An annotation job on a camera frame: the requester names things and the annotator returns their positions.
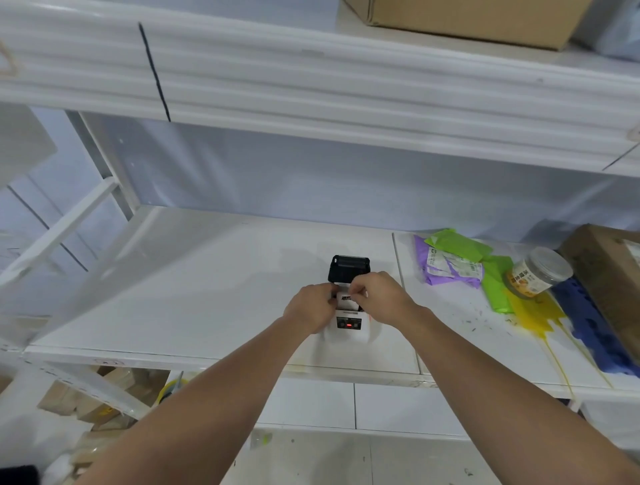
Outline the person's right hand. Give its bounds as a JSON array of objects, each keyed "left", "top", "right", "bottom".
[{"left": 347, "top": 271, "right": 433, "bottom": 331}]

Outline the person's left hand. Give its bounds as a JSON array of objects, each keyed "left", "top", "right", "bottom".
[{"left": 283, "top": 283, "right": 341, "bottom": 335}]

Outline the person's right forearm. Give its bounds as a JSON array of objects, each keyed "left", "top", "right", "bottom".
[{"left": 400, "top": 307, "right": 640, "bottom": 485}]

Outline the person's left forearm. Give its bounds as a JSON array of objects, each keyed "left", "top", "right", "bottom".
[{"left": 74, "top": 316, "right": 321, "bottom": 485}]

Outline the white label printer black lid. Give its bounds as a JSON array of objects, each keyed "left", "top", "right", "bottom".
[{"left": 322, "top": 255, "right": 374, "bottom": 346}]

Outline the purple mailer bag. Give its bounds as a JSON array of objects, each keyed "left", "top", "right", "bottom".
[{"left": 413, "top": 235, "right": 485, "bottom": 289}]

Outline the green mailer bag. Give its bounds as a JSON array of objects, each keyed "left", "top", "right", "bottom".
[{"left": 424, "top": 228, "right": 494, "bottom": 263}]

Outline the white metal shelf unit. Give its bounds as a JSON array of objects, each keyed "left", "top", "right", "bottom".
[{"left": 0, "top": 0, "right": 640, "bottom": 450}]

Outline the clear jar yellow label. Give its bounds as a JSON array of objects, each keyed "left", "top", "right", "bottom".
[{"left": 505, "top": 246, "right": 574, "bottom": 300}]

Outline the yellow tape roll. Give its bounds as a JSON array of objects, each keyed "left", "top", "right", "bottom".
[{"left": 156, "top": 378, "right": 190, "bottom": 406}]

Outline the taped brown cardboard box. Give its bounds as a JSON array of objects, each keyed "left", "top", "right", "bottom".
[{"left": 558, "top": 223, "right": 640, "bottom": 366}]

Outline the pile of wooden pieces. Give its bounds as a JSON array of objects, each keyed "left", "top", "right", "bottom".
[{"left": 36, "top": 366, "right": 172, "bottom": 465}]

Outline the large brown cardboard box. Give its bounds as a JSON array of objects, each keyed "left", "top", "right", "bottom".
[{"left": 344, "top": 0, "right": 594, "bottom": 51}]

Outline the black object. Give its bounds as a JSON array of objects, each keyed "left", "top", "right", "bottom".
[{"left": 0, "top": 465, "right": 40, "bottom": 485}]

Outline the translucent plastic bag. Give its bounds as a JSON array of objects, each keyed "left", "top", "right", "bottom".
[{"left": 571, "top": 0, "right": 640, "bottom": 64}]

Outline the black cable tie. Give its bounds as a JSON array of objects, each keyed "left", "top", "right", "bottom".
[{"left": 138, "top": 22, "right": 172, "bottom": 123}]

